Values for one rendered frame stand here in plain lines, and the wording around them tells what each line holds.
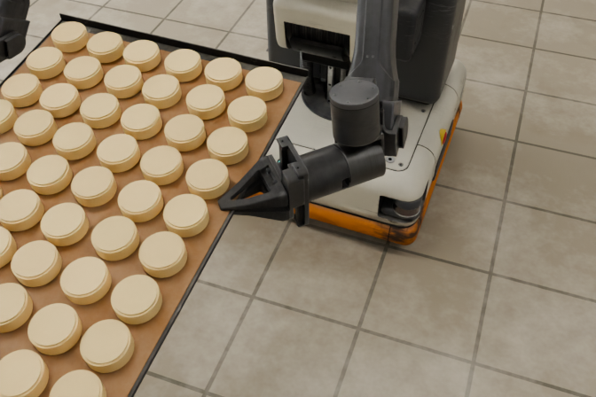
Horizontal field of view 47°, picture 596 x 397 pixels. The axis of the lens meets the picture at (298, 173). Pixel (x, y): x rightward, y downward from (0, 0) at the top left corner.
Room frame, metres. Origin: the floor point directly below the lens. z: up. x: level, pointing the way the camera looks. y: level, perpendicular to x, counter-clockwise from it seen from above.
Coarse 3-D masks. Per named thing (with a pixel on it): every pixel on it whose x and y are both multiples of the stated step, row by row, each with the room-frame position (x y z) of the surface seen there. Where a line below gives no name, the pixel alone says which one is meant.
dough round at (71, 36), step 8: (64, 24) 0.87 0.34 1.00; (72, 24) 0.87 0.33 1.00; (80, 24) 0.87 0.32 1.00; (56, 32) 0.85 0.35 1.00; (64, 32) 0.85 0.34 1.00; (72, 32) 0.85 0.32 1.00; (80, 32) 0.85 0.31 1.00; (56, 40) 0.83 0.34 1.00; (64, 40) 0.83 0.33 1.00; (72, 40) 0.83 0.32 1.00; (80, 40) 0.84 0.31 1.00; (88, 40) 0.85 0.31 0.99; (64, 48) 0.83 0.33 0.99; (72, 48) 0.83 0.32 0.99; (80, 48) 0.83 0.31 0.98
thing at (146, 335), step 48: (0, 96) 0.74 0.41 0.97; (240, 96) 0.73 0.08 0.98; (288, 96) 0.72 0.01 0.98; (48, 144) 0.65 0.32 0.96; (96, 144) 0.65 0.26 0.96; (144, 144) 0.65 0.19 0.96; (144, 240) 0.50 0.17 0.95; (192, 240) 0.50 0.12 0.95; (48, 288) 0.44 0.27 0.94; (0, 336) 0.39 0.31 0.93; (144, 336) 0.38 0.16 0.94; (48, 384) 0.34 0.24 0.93
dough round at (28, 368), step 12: (12, 360) 0.35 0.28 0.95; (24, 360) 0.35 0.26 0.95; (36, 360) 0.35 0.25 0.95; (0, 372) 0.34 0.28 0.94; (12, 372) 0.34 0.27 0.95; (24, 372) 0.34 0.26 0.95; (36, 372) 0.34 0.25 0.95; (48, 372) 0.35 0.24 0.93; (0, 384) 0.33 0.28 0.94; (12, 384) 0.33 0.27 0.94; (24, 384) 0.33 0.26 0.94; (36, 384) 0.33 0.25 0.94; (0, 396) 0.32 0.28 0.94; (12, 396) 0.31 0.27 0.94; (24, 396) 0.32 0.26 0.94; (36, 396) 0.32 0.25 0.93
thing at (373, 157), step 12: (336, 144) 0.61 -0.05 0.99; (372, 144) 0.61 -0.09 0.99; (348, 156) 0.59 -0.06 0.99; (360, 156) 0.60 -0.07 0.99; (372, 156) 0.60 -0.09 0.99; (384, 156) 0.61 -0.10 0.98; (360, 168) 0.59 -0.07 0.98; (372, 168) 0.59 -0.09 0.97; (384, 168) 0.60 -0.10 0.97; (348, 180) 0.58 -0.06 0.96; (360, 180) 0.58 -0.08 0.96
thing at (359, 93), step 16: (352, 80) 0.65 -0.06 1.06; (368, 80) 0.65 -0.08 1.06; (336, 96) 0.62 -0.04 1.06; (352, 96) 0.62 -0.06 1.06; (368, 96) 0.61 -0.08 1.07; (336, 112) 0.61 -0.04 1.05; (352, 112) 0.60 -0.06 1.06; (368, 112) 0.60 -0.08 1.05; (336, 128) 0.61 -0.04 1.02; (352, 128) 0.59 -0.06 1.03; (368, 128) 0.60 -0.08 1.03; (384, 128) 0.65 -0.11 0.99; (400, 128) 0.67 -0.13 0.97; (352, 144) 0.59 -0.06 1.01; (384, 144) 0.64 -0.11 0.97; (400, 144) 0.66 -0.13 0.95
